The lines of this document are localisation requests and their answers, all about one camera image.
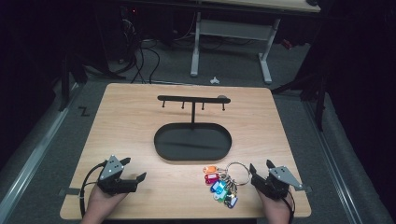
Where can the black key rack with tray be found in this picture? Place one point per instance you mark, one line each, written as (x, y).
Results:
(193, 143)

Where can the small red thing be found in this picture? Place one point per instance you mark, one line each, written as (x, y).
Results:
(286, 44)

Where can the person's left hand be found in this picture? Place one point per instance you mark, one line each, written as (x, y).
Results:
(101, 203)

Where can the black metal stand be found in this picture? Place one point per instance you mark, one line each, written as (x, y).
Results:
(64, 84)
(320, 102)

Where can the grey floor rail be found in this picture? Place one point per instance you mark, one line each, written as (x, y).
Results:
(34, 155)
(334, 168)

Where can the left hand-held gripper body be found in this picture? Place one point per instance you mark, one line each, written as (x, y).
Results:
(112, 169)

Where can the person's right hand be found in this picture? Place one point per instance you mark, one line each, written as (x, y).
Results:
(275, 210)

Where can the small white floor piece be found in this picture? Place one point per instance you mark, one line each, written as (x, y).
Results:
(214, 81)

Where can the desk with white metal legs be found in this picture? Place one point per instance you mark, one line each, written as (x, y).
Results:
(236, 31)

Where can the grey tape strip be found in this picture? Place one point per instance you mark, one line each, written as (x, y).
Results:
(71, 191)

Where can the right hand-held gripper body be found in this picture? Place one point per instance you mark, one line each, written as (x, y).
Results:
(277, 183)

